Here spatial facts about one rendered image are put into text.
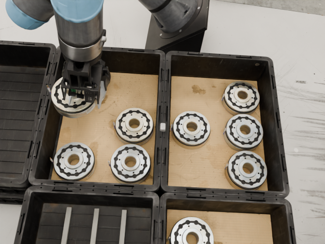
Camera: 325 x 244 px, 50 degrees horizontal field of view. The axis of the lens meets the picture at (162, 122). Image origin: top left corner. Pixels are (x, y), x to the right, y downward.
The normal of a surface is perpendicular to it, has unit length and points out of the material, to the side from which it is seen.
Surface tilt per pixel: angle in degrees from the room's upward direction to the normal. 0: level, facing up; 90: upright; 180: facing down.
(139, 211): 0
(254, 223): 0
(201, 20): 43
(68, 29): 88
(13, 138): 0
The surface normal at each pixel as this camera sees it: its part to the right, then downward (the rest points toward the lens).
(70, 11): -0.15, 0.85
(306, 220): 0.05, -0.45
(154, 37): -0.64, -0.42
